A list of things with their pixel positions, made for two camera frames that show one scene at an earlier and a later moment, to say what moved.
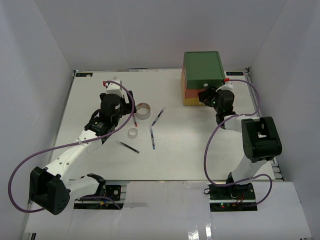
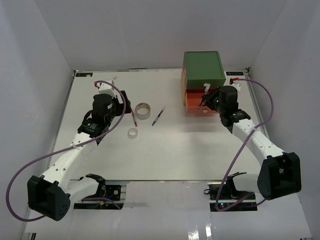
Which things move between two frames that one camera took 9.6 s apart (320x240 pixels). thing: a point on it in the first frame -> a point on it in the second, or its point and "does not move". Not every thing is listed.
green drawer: x=200 y=84 does not move
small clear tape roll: x=133 y=132 does not move
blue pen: x=152 y=139 -> x=207 y=87
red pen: x=134 y=120 does not move
